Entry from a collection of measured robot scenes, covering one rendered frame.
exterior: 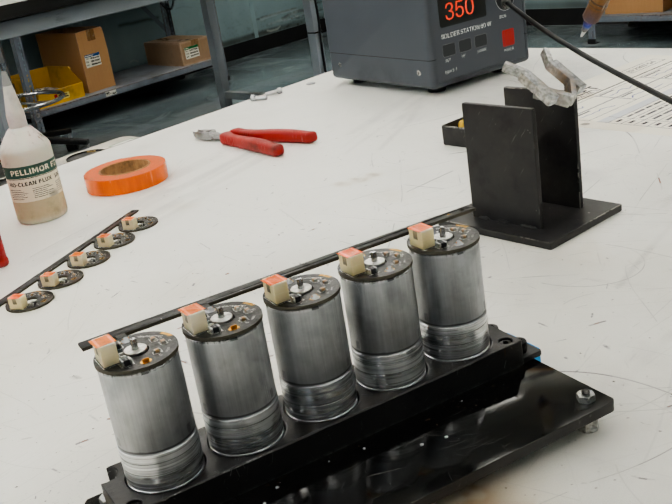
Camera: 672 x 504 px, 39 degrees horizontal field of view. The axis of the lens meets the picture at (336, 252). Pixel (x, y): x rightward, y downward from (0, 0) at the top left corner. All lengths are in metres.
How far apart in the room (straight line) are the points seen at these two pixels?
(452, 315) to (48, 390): 0.18
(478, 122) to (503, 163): 0.02
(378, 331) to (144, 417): 0.08
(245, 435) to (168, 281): 0.22
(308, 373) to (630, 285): 0.18
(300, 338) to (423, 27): 0.54
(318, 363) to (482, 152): 0.22
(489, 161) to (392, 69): 0.37
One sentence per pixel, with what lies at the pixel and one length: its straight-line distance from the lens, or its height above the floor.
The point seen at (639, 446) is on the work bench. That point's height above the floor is 0.75.
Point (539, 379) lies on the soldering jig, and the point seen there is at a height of 0.76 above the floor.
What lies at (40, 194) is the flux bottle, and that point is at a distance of 0.66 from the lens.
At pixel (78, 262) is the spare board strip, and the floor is 0.75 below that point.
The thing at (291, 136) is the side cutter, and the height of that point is 0.76.
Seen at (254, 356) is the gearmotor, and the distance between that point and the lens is 0.29.
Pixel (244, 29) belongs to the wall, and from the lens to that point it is 6.13.
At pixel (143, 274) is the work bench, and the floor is 0.75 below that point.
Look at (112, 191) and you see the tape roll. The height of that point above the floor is 0.75.
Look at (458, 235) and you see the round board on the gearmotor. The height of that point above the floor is 0.81.
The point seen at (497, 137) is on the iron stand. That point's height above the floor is 0.80.
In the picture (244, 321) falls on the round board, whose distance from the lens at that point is 0.29.
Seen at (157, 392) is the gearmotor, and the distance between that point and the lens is 0.28.
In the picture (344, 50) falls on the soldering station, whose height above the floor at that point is 0.78.
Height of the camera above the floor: 0.93
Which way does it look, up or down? 21 degrees down
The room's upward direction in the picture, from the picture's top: 9 degrees counter-clockwise
